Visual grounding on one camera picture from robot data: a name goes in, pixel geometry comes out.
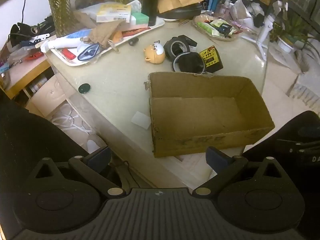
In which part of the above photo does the white plastic bag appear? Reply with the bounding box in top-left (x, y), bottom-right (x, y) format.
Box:
top-left (229, 0), bottom-right (255, 28)

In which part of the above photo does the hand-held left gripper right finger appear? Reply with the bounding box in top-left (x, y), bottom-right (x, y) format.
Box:
top-left (192, 146), bottom-right (284, 198)

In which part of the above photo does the pink bottle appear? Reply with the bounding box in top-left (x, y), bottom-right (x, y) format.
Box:
top-left (220, 1), bottom-right (232, 15)

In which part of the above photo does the black thermos bottle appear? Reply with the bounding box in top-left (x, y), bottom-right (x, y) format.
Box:
top-left (142, 0), bottom-right (160, 27)

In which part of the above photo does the brown cardboard box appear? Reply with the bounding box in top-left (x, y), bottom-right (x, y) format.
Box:
top-left (144, 72), bottom-right (275, 158)

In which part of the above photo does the small black rectangular case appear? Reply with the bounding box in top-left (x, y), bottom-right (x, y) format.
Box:
top-left (178, 35), bottom-right (197, 53)

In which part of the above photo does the brown paper envelope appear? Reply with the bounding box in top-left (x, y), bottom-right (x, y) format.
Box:
top-left (157, 0), bottom-right (205, 14)

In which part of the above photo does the green wipes packet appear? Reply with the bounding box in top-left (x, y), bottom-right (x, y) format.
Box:
top-left (197, 21), bottom-right (220, 37)

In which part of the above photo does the brown paper sheet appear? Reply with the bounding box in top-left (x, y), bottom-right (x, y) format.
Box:
top-left (74, 10), bottom-right (98, 28)

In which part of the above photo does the blue carton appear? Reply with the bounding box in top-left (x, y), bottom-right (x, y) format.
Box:
top-left (208, 0), bottom-right (222, 12)

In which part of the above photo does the black round tin white rim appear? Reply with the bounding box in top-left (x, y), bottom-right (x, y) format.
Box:
top-left (172, 52), bottom-right (207, 73)

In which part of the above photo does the white phone gimbal tripod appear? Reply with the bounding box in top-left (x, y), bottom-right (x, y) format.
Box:
top-left (241, 2), bottom-right (289, 60)

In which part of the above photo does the white plastic tray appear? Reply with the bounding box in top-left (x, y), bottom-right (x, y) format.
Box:
top-left (40, 17), bottom-right (165, 67)

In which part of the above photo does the woven snack basket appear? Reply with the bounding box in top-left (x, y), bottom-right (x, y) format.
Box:
top-left (192, 14), bottom-right (242, 42)

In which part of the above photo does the black cable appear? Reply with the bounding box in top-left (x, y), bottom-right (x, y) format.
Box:
top-left (20, 0), bottom-right (28, 25)

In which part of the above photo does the red lighter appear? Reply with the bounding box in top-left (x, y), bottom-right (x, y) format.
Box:
top-left (61, 48), bottom-right (76, 61)

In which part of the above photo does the blue pouch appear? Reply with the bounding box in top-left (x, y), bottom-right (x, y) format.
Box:
top-left (76, 43), bottom-right (100, 61)

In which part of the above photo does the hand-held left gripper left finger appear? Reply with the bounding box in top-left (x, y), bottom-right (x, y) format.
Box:
top-left (32, 146), bottom-right (123, 198)

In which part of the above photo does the white cabinet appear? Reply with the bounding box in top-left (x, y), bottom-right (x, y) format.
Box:
top-left (25, 76), bottom-right (73, 117)

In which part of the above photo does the yellow white medicine box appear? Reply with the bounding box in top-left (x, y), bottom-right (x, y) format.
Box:
top-left (96, 3), bottom-right (132, 23)

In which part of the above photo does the black sachet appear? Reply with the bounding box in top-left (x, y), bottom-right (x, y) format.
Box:
top-left (217, 23), bottom-right (234, 37)

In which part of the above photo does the red orange snack packet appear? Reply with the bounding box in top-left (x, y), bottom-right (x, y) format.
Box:
top-left (121, 26), bottom-right (147, 38)

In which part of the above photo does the black zip case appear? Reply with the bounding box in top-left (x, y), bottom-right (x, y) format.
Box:
top-left (157, 2), bottom-right (203, 21)

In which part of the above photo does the white paper slip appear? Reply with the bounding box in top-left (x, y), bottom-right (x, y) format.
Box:
top-left (131, 111), bottom-right (151, 130)

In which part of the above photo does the dark green round lid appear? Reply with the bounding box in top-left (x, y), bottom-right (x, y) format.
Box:
top-left (78, 83), bottom-right (92, 95)

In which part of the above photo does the green white box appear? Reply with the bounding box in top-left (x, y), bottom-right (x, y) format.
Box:
top-left (130, 12), bottom-right (150, 28)

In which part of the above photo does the crumpled brown paper bag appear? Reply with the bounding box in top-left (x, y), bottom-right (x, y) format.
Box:
top-left (82, 20), bottom-right (125, 49)

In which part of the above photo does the potted green plant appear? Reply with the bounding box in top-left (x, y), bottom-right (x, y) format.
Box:
top-left (270, 12), bottom-right (318, 54)

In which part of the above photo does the black tape roll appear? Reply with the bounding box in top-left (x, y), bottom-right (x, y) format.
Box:
top-left (164, 37), bottom-right (191, 62)

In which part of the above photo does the black box yellow label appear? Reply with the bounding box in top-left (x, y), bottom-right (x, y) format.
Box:
top-left (199, 45), bottom-right (224, 74)

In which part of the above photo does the yellow bear toy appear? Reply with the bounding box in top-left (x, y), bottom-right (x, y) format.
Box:
top-left (143, 41), bottom-right (166, 65)

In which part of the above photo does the grey fringed rug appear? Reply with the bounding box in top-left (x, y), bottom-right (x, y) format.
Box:
top-left (286, 42), bottom-right (320, 105)

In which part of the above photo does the wooden side table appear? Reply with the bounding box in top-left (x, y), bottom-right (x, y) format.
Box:
top-left (0, 55), bottom-right (52, 99)

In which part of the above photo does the white blue tube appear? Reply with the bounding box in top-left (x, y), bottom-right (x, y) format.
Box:
top-left (40, 29), bottom-right (94, 53)

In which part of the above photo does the tall glass vase with plant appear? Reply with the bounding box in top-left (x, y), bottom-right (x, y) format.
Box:
top-left (41, 0), bottom-right (75, 38)

